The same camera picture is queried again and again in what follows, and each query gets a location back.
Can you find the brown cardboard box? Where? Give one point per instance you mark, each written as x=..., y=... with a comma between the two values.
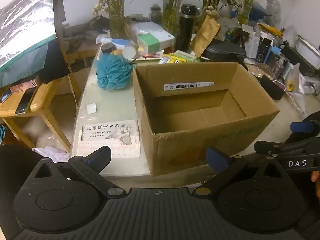
x=175, y=140

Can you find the small orange bottle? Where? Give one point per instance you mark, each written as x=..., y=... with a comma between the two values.
x=116, y=52

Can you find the brown book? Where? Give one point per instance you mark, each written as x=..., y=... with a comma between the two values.
x=25, y=85

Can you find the blue bath loofah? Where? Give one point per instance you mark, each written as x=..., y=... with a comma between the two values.
x=112, y=71

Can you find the dark round jar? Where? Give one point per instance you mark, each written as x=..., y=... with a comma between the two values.
x=108, y=47

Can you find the black cloth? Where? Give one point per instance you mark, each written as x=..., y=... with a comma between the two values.
x=50, y=60

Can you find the pink bottle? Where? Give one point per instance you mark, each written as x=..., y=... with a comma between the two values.
x=278, y=67

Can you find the printed plastic bag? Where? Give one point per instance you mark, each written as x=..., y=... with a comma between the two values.
x=230, y=27

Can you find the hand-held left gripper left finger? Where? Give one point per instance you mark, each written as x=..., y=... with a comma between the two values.
x=101, y=155

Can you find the blue carton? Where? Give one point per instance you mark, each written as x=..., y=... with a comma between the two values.
x=273, y=55

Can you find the clear plastic bottle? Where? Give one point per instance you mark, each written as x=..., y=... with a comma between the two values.
x=272, y=7

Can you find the black pouch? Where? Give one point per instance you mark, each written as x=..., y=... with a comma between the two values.
x=271, y=86

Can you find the green white tissue box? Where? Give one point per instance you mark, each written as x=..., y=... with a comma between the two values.
x=150, y=42

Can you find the smartphone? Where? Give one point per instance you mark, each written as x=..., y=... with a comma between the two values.
x=23, y=102

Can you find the small black tripod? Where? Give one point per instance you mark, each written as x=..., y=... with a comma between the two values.
x=240, y=36

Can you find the black storage case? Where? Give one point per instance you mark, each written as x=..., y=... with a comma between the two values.
x=300, y=57

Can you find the silver foil bag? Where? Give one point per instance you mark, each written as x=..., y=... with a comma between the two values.
x=25, y=17

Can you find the dark glass jar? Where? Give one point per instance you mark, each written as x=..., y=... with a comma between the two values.
x=156, y=12

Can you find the blue bag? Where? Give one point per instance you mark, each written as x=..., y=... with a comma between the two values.
x=257, y=10

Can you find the white carton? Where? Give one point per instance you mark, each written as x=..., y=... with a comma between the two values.
x=252, y=42

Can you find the red white packet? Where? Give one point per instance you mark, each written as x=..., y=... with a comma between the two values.
x=152, y=55

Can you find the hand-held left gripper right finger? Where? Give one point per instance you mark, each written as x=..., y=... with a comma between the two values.
x=217, y=161

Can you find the white bottle blue label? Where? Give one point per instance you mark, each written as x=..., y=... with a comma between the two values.
x=117, y=42

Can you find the yellow cloth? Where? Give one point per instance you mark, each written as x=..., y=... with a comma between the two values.
x=271, y=28

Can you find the black thermos bottle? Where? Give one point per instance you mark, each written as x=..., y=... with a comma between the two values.
x=183, y=30

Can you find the grey zip case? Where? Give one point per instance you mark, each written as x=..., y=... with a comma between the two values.
x=225, y=50

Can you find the black carton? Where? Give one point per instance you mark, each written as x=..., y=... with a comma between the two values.
x=265, y=47

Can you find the white tray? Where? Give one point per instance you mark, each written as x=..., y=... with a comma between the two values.
x=99, y=54

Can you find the wooden shelf rack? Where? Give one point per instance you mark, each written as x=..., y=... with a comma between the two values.
x=58, y=17

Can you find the crumpled white paper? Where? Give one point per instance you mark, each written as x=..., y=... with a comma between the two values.
x=50, y=152

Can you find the orange bottle white cap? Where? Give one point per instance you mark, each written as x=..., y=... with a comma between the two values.
x=130, y=51

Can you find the yellow snack packet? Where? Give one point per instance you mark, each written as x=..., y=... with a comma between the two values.
x=172, y=60

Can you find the small white paper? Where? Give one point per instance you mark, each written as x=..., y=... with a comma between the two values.
x=92, y=108

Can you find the green wipes packet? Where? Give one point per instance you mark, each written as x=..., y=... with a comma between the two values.
x=185, y=55

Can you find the wooden side table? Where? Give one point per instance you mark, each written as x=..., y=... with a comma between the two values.
x=42, y=102

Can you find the clear plastic bag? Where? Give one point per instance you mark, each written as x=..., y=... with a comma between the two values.
x=295, y=87

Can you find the person's right hand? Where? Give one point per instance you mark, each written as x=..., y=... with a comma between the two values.
x=316, y=183

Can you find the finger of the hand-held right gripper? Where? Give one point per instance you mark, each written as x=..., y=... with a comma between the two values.
x=267, y=147
x=302, y=127

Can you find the dried white flowers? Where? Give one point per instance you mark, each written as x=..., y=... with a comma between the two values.
x=98, y=5

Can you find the white mesh basket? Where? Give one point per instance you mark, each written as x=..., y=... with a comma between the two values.
x=308, y=45

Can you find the white soft plastic pack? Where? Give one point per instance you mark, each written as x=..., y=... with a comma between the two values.
x=145, y=27

